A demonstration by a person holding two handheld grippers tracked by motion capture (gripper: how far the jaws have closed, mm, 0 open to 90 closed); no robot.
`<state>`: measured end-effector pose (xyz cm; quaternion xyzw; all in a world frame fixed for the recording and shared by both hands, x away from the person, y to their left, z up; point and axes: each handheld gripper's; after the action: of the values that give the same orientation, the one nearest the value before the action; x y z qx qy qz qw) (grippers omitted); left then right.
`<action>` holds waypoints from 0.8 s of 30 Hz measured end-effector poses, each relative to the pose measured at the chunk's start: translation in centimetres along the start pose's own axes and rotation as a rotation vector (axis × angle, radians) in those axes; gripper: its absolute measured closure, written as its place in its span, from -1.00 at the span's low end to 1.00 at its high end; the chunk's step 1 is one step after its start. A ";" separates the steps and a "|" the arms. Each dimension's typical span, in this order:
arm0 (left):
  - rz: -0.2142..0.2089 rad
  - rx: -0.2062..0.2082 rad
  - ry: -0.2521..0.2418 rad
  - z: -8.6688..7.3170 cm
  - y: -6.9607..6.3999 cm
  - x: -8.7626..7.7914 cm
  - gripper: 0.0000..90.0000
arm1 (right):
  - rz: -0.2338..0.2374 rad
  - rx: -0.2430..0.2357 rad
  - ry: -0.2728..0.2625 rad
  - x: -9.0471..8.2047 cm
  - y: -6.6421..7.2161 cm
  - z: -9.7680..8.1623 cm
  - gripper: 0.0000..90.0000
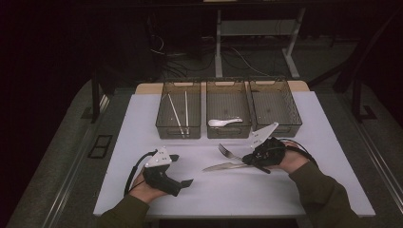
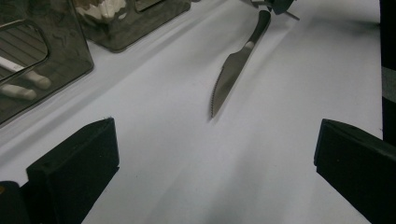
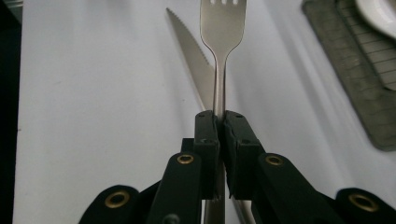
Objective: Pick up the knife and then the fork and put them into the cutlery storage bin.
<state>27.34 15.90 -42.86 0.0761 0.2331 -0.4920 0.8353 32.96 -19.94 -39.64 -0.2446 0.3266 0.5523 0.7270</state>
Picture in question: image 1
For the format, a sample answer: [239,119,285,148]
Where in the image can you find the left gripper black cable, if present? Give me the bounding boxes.
[124,149,158,197]

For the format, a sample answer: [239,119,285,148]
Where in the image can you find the metal table knife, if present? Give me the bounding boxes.
[201,161,251,173]

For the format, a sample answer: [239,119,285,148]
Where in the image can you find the black floor cable bundle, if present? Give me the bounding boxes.
[146,15,217,80]

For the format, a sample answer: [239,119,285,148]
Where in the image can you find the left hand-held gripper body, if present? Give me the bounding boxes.
[142,145,183,198]

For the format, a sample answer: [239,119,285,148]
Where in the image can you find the white ceramic spoon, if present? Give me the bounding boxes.
[207,117,244,128]

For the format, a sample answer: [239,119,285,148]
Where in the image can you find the clear brown plastic bin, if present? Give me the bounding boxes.
[155,81,202,140]
[205,80,253,140]
[247,79,303,138]

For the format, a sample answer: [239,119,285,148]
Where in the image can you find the white floor cable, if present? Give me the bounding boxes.
[230,47,271,78]

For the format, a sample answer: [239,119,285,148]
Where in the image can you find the metal fork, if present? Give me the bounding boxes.
[218,142,245,162]

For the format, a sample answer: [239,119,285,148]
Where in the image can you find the metal floor rail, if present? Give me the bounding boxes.
[348,120,403,205]
[41,94,111,228]

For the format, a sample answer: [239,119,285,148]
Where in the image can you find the white table mat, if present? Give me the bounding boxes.
[93,90,376,219]

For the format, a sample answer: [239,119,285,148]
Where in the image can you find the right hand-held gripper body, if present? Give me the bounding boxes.
[248,122,288,169]

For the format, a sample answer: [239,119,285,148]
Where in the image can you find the person's left hand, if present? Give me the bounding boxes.
[125,172,167,204]

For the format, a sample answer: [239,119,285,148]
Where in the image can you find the white metal desk frame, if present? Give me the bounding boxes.
[214,8,307,80]

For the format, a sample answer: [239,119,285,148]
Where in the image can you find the black metal stand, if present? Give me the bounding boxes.
[351,75,378,123]

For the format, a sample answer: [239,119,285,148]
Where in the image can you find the person's right hand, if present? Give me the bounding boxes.
[267,141,311,175]

